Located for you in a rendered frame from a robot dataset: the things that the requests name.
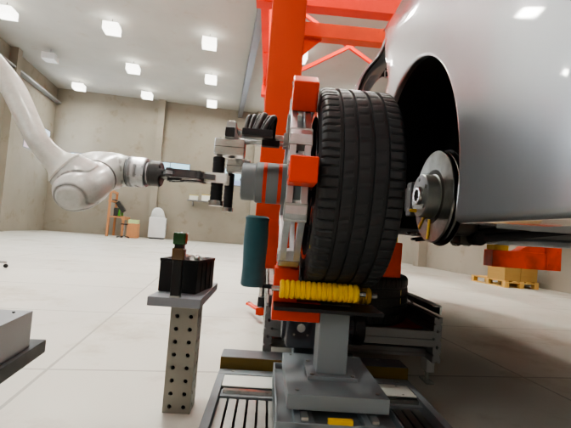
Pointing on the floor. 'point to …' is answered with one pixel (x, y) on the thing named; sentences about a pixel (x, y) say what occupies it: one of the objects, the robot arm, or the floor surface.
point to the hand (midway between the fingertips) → (217, 178)
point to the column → (182, 360)
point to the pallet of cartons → (520, 276)
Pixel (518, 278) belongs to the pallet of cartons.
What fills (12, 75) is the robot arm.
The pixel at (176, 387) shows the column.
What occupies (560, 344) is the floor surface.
